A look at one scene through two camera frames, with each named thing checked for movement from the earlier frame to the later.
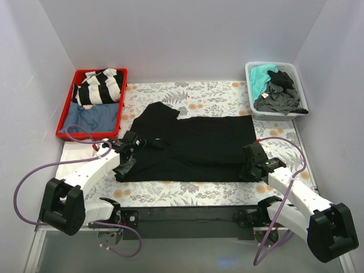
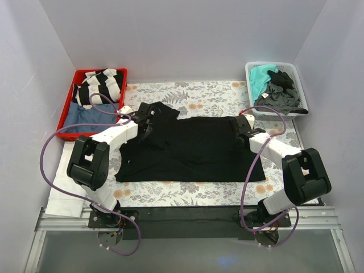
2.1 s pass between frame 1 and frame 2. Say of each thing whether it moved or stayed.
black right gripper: moved
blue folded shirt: stayed
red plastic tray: stayed
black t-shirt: stayed
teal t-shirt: stayed
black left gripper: moved
